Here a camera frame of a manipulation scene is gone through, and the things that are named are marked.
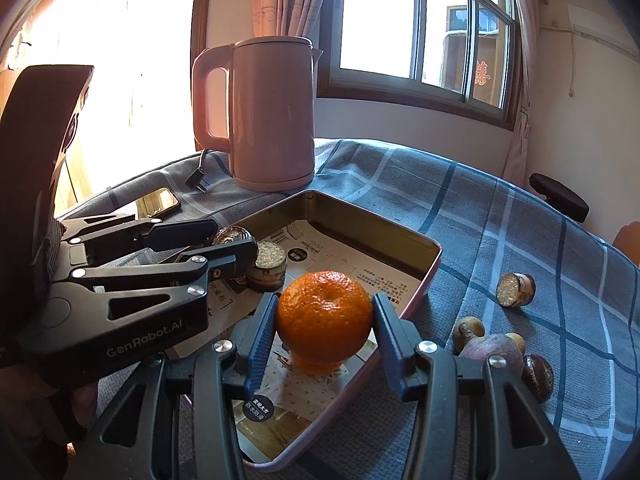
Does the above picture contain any black kettle power plug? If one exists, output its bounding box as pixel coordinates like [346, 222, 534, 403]
[186, 148, 209, 193]

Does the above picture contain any tan longan fruit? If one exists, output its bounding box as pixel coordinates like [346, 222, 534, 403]
[506, 333, 526, 356]
[452, 316, 485, 354]

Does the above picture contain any white wall air conditioner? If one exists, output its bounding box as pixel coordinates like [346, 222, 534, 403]
[567, 6, 639, 58]

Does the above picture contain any dark brown water chestnut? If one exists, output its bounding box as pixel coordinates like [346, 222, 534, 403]
[522, 353, 554, 403]

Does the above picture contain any large orange mandarin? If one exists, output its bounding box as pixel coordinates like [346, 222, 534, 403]
[276, 271, 374, 376]

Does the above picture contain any small foil-lid jar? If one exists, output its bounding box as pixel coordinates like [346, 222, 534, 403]
[246, 240, 286, 292]

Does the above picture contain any window with brown frame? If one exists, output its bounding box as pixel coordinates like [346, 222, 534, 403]
[318, 0, 522, 129]

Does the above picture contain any black round stool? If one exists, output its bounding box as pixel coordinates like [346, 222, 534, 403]
[528, 172, 589, 223]

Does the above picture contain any dark glossy chestnut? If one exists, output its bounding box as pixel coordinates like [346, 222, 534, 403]
[213, 226, 258, 285]

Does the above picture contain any printed paper leaflet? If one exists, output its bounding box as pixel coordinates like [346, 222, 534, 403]
[169, 219, 424, 463]

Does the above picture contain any small cube snack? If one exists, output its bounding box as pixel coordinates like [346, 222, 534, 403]
[496, 272, 536, 308]

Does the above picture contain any white tied curtain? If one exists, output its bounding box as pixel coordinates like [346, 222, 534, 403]
[502, 0, 549, 186]

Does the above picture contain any pink metal tin box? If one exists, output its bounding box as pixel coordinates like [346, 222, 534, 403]
[164, 188, 444, 474]

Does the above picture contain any black smartphone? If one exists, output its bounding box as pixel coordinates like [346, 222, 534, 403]
[136, 186, 181, 220]

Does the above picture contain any pink electric kettle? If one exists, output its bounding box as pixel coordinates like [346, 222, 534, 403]
[191, 36, 322, 192]

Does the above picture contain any brown wooden chair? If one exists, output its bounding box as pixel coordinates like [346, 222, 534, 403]
[613, 221, 640, 266]

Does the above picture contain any purple round fruit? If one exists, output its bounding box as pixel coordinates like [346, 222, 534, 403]
[459, 334, 524, 377]

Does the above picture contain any blue plaid tablecloth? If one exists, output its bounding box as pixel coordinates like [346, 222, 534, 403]
[62, 140, 639, 479]

